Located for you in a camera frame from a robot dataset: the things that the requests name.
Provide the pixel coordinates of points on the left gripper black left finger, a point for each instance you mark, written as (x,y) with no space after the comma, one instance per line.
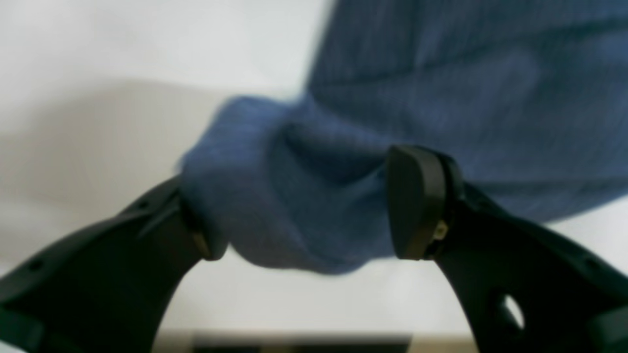
(106,288)

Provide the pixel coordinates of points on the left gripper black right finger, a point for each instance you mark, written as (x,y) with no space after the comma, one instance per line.
(523,288)

